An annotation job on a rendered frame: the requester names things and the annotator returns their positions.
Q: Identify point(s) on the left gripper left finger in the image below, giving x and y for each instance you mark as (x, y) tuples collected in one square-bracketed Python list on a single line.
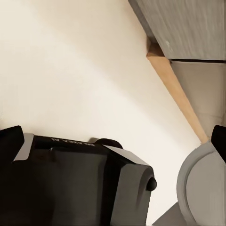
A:
[(11, 141)]

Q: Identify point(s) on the cabinet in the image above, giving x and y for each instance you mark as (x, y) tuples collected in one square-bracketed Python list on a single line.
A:
[(204, 84)]

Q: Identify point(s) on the dishwasher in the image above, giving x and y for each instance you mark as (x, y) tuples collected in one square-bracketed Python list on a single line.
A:
[(185, 29)]

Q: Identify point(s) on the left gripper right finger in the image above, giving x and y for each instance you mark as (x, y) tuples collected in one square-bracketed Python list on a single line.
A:
[(219, 140)]

